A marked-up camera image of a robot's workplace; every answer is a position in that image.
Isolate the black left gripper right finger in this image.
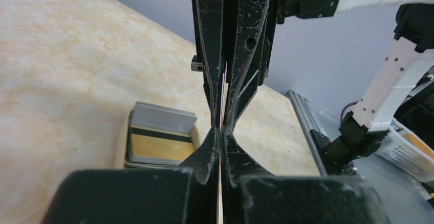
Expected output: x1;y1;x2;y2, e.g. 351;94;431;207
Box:
221;126;390;223

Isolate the beige oval card tray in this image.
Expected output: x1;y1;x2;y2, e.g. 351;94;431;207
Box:
114;107;200;169

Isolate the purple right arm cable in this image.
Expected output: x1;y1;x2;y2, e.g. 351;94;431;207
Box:
340;101;358;122

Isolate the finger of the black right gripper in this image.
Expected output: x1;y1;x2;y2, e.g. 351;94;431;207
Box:
196;0;224;127

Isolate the gold credit card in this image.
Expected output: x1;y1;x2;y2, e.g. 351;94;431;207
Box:
217;62;228;224

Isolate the aluminium frame rail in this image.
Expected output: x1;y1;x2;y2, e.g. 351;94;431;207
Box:
285;90;328;176

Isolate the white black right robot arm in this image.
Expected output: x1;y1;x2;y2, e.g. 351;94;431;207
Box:
191;0;433;176

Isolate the white plastic basket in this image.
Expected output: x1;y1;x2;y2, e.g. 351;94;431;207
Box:
375;119;433;183

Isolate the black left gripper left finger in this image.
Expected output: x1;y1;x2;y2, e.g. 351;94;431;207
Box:
42;126;220;223

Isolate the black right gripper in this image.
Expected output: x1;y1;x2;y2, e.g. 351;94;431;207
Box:
191;0;339;129

